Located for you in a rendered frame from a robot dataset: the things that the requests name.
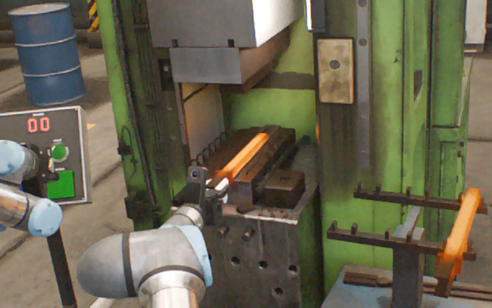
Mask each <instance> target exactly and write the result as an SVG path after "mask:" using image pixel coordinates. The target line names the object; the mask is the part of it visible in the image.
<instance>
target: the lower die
mask: <svg viewBox="0 0 492 308"><path fill-rule="evenodd" d="M267 126H272V127H276V128H275V129H274V130H273V131H272V132H271V133H270V135H269V136H268V137H267V139H266V140H265V141H264V142H263V143H262V144H261V145H260V146H259V148H258V149H256V150H255V151H254V152H253V153H252V154H251V155H250V157H249V158H248V159H247V160H246V161H245V162H244V163H243V164H242V165H241V167H240V168H239V169H238V170H237V171H236V172H235V173H234V174H233V183H232V184H229V187H228V188H227V192H226V203H225V204H233V205H245V204H247V203H250V204H252V205H254V204H255V202H256V201H258V199H259V198H260V197H259V198H258V197H255V196H254V194H253V191H254V189H255V187H256V186H257V185H256V183H257V177H256V174H255V173H254V172H253V171H249V172H248V175H246V171H247V170H248V169H251V166H252V164H253V162H256V161H257V158H258V157H259V156H262V153H263V152H264V151H265V150H267V148H268V146H269V145H271V144H272V142H273V140H275V139H276V137H277V136H278V135H279V134H284V135H286V136H287V137H288V146H290V145H292V144H294V143H295V142H296V130H295V128H286V127H281V125H265V126H264V127H259V126H251V127H250V128H249V129H238V130H237V131H236V135H233V136H232V137H231V140H227V141H226V142H225V146H223V145H221V146H220V148H219V150H217V151H215V153H214V156H211V157H210V158H209V159H208V161H205V162H204V163H203V164H202V167H204V168H206V169H207V170H208V175H207V181H208V180H210V179H212V178H213V177H214V176H215V172H216V171H217V170H223V169H224V168H225V167H226V166H227V165H229V164H230V162H231V161H232V160H233V159H234V158H235V157H236V156H237V155H238V154H239V153H240V152H241V151H242V150H243V149H244V148H245V147H246V146H247V145H248V144H249V143H250V142H251V141H252V140H253V139H254V138H255V137H256V136H258V135H259V133H261V132H262V131H263V130H264V129H265V128H266V127H267ZM279 140H281V141H282V142H283V151H284V152H286V150H287V149H286V147H287V140H286V138H284V137H283V136H279ZM274 145H275V146H277V147H278V149H279V157H281V152H282V148H281V143H280V142H278V141H276V142H274ZM269 150H270V151H272V152H273V153H274V156H275V162H276V161H277V149H276V148H275V147H270V149H269ZM264 156H266V157H267V158H268V159H269V162H270V169H272V164H273V161H272V155H271V153H269V152H266V153H265V155H264ZM259 162H261V164H263V166H264V169H265V176H266V174H267V170H268V167H267V160H266V159H265V158H261V159H260V160H259ZM253 169H254V170H256V171H257V172H258V173H259V179H260V182H261V181H262V176H263V175H262V167H261V166H260V165H254V166H253Z"/></svg>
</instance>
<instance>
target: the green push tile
mask: <svg viewBox="0 0 492 308"><path fill-rule="evenodd" d="M58 173H59V181H55V182H53V183H47V195H48V200H58V199H66V198H73V197H75V187H74V175H73V171H66V172H58Z"/></svg>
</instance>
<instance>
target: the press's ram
mask: <svg viewBox="0 0 492 308"><path fill-rule="evenodd" d="M146 1H147V13H148V19H149V24H150V30H151V36H152V46H153V47H175V46H177V45H178V47H203V48H229V47H231V46H233V45H235V48H256V47H259V46H260V45H261V44H263V43H264V42H265V41H266V40H268V39H269V38H270V37H272V36H274V35H275V34H276V33H277V32H279V31H280V30H282V29H284V28H286V27H287V26H289V25H290V24H291V23H293V22H294V21H295V20H297V19H299V18H300V17H302V16H303V15H304V7H303V0H146Z"/></svg>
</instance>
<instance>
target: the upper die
mask: <svg viewBox="0 0 492 308"><path fill-rule="evenodd" d="M290 46H291V44H290V29H289V26H287V27H286V28H284V29H282V30H280V31H279V32H277V33H276V34H275V35H274V36H272V37H270V38H269V39H268V40H266V41H265V42H264V43H263V44H261V45H260V46H259V47H256V48H235V45H233V46H231V47H229V48H203V47H178V45H177V46H175V47H170V48H169V57H170V63H171V64H172V70H173V77H174V82H190V83H223V84H242V83H244V82H245V81H246V80H248V79H249V78H250V77H251V76H252V75H253V74H255V73H256V72H257V71H258V70H260V69H261V68H262V67H264V66H265V65H266V64H268V63H269V62H270V61H271V60H272V59H273V58H274V57H276V56H277V55H278V54H280V53H281V52H282V51H284V50H286V49H287V48H288V47H290Z"/></svg>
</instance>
